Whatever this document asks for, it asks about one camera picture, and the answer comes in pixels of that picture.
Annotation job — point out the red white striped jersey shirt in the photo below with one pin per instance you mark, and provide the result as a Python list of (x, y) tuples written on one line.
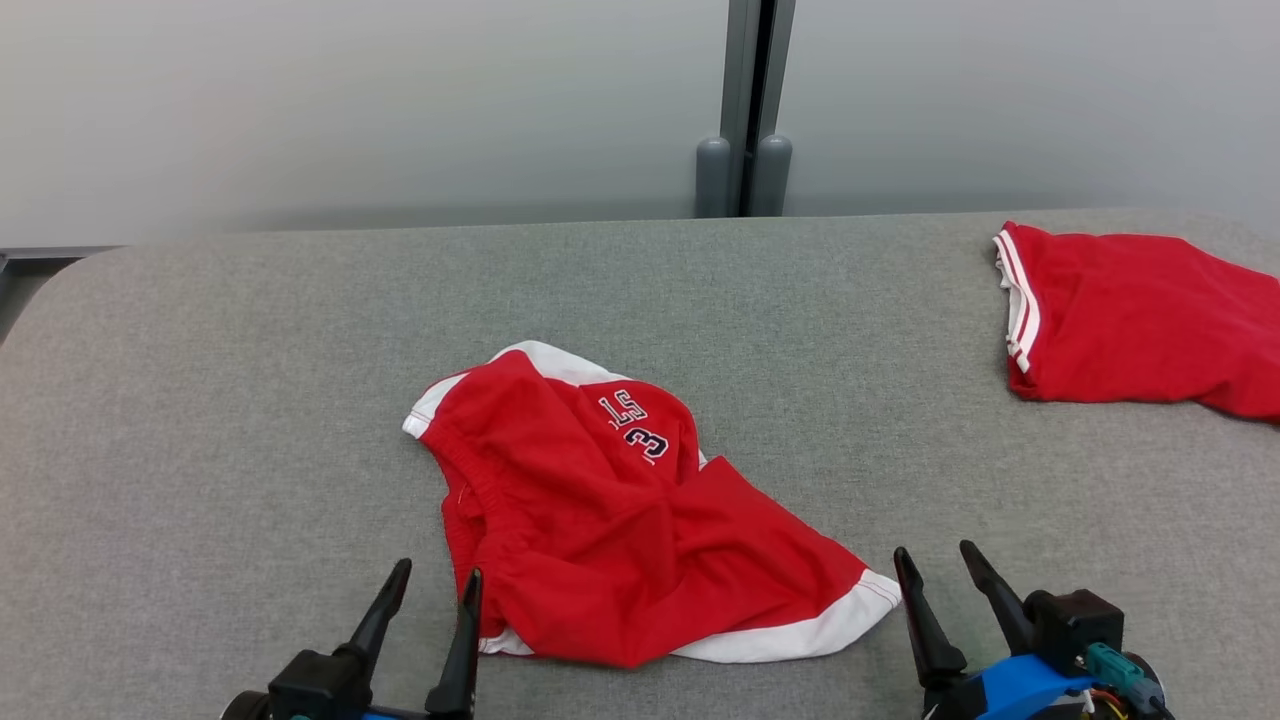
[(1140, 320)]

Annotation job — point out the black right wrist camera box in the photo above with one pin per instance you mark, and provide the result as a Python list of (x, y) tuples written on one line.
[(1075, 625)]

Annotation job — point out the grey partition post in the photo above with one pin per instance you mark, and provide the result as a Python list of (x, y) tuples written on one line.
[(745, 150)]

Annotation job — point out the red white numbered shorts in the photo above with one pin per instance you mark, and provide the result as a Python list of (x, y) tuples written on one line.
[(600, 540)]

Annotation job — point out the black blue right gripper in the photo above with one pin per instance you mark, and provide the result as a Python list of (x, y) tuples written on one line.
[(1010, 695)]

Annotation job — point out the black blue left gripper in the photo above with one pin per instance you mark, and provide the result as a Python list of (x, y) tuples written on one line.
[(400, 716)]

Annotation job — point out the grey fabric sofa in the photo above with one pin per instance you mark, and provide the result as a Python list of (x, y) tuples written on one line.
[(250, 400)]

